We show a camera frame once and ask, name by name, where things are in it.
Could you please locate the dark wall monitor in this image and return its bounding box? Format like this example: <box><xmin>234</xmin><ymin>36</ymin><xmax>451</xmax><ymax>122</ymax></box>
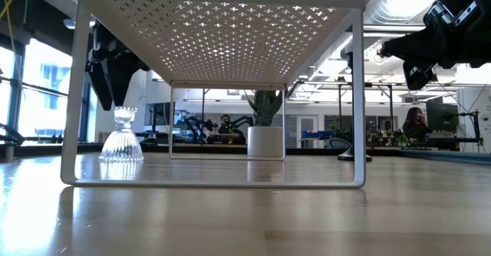
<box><xmin>144</xmin><ymin>102</ymin><xmax>176</xmax><ymax>126</ymax></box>

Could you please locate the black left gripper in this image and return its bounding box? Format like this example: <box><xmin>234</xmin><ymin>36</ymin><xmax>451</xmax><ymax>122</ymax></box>
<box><xmin>87</xmin><ymin>21</ymin><xmax>151</xmax><ymax>112</ymax></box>

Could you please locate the clear ribbed glass candle holder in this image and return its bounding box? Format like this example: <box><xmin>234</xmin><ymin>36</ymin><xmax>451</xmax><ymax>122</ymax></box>
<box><xmin>98</xmin><ymin>106</ymin><xmax>145</xmax><ymax>163</ymax></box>

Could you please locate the long ceiling light bar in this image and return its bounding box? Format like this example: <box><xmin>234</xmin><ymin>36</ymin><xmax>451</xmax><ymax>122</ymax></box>
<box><xmin>363</xmin><ymin>25</ymin><xmax>427</xmax><ymax>33</ymax></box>

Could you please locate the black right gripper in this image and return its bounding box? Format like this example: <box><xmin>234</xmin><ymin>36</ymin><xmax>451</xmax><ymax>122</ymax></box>
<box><xmin>379</xmin><ymin>0</ymin><xmax>491</xmax><ymax>92</ymax></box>

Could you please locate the yellow cable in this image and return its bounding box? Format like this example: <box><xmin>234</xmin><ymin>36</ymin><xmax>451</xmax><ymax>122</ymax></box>
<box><xmin>0</xmin><ymin>0</ymin><xmax>25</xmax><ymax>80</ymax></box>

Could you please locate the blue storage bin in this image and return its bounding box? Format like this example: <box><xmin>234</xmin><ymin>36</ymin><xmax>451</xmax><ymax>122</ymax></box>
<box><xmin>301</xmin><ymin>130</ymin><xmax>335</xmax><ymax>140</ymax></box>

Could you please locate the silver ventilation duct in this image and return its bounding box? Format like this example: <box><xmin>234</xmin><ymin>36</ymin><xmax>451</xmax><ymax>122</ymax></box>
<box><xmin>341</xmin><ymin>0</ymin><xmax>467</xmax><ymax>57</ymax></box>

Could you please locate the person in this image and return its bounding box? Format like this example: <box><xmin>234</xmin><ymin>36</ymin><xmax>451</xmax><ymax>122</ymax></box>
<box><xmin>216</xmin><ymin>113</ymin><xmax>246</xmax><ymax>145</ymax></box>
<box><xmin>401</xmin><ymin>107</ymin><xmax>430</xmax><ymax>143</ymax></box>

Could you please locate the white perforated metal shelf riser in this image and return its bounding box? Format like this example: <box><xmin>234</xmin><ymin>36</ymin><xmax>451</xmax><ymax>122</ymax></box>
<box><xmin>60</xmin><ymin>0</ymin><xmax>367</xmax><ymax>190</ymax></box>

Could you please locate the black slanted bar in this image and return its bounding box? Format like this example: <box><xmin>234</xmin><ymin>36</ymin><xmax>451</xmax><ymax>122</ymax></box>
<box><xmin>0</xmin><ymin>123</ymin><xmax>26</xmax><ymax>146</ymax></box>

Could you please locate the white door with window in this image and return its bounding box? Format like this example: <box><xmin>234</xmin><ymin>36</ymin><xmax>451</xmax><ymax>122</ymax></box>
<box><xmin>296</xmin><ymin>114</ymin><xmax>319</xmax><ymax>149</ymax></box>

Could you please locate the white cylindrical plant pot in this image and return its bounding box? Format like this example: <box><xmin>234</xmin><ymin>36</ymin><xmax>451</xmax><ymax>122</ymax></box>
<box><xmin>247</xmin><ymin>126</ymin><xmax>285</xmax><ymax>158</ymax></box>

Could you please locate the black computer monitor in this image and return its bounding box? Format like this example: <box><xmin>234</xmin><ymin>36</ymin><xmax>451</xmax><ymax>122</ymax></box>
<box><xmin>426</xmin><ymin>102</ymin><xmax>460</xmax><ymax>133</ymax></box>

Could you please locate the grey chair backrest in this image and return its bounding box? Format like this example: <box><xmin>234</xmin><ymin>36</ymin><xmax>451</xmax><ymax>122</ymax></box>
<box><xmin>324</xmin><ymin>137</ymin><xmax>352</xmax><ymax>150</ymax></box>

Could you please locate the green snake plant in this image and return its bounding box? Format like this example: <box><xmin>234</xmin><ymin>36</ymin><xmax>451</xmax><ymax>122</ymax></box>
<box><xmin>245</xmin><ymin>90</ymin><xmax>287</xmax><ymax>127</ymax></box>

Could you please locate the black metal rig frame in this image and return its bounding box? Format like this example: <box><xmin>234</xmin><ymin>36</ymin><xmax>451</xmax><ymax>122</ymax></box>
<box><xmin>335</xmin><ymin>81</ymin><xmax>396</xmax><ymax>134</ymax></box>

